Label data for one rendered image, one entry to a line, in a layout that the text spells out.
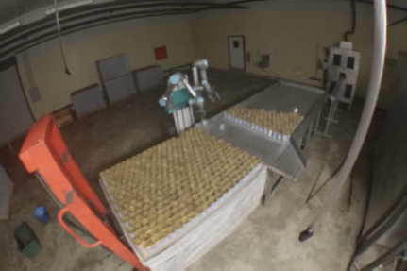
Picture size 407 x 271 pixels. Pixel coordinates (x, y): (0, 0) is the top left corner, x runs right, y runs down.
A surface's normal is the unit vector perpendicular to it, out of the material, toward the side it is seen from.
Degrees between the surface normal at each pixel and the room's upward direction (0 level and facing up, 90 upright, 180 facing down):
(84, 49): 90
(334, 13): 90
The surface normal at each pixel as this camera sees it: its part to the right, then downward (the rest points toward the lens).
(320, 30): -0.74, 0.38
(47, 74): 0.67, 0.29
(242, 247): -0.11, -0.88
